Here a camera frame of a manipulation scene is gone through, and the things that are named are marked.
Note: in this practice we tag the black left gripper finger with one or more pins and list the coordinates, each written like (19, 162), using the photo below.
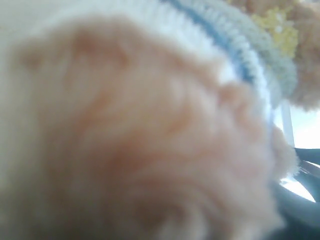
(298, 199)

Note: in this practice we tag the beige teddy bear striped sweater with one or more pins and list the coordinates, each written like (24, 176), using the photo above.
(153, 119)

